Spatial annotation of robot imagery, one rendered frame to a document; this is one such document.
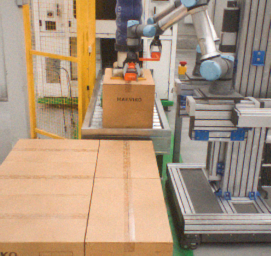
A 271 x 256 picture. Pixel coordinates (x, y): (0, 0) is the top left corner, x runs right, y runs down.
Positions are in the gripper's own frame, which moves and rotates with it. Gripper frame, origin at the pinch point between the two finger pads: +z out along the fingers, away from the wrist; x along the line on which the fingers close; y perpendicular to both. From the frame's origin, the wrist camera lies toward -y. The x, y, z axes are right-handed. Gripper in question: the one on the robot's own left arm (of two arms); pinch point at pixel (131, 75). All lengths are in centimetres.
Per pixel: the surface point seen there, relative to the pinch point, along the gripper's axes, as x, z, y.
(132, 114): -2.9, 37.1, 28.8
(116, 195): 10, 53, -64
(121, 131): 5, 49, 22
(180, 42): -196, 91, 890
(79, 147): 36, 54, 2
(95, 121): 26, 53, 55
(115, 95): 10.5, 22.2, 29.2
